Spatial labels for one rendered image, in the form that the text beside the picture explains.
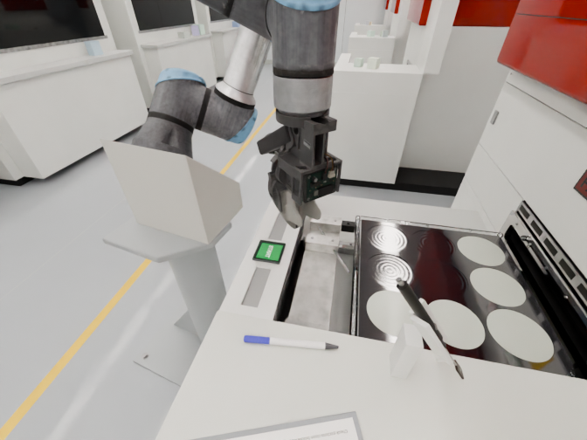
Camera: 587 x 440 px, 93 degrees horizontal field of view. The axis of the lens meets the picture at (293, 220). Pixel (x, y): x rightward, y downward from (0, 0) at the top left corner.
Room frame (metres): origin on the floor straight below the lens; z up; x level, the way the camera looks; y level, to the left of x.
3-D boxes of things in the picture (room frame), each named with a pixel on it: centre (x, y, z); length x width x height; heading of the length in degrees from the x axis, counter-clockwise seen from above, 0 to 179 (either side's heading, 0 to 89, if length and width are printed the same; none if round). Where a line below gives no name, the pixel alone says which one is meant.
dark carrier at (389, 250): (0.39, -0.32, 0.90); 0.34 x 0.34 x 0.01; 78
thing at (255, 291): (0.53, 0.02, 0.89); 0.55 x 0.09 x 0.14; 168
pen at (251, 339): (0.21, 0.00, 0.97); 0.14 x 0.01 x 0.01; 85
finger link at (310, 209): (0.39, -0.03, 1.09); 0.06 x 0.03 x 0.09; 33
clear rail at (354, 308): (0.43, -0.14, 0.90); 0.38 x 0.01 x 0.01; 168
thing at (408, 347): (0.17, -0.16, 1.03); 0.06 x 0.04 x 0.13; 78
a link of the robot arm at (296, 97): (0.38, -0.01, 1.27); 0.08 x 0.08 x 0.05
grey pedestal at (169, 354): (0.73, 0.45, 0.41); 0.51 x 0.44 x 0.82; 67
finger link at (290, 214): (0.37, 0.00, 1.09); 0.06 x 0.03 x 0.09; 33
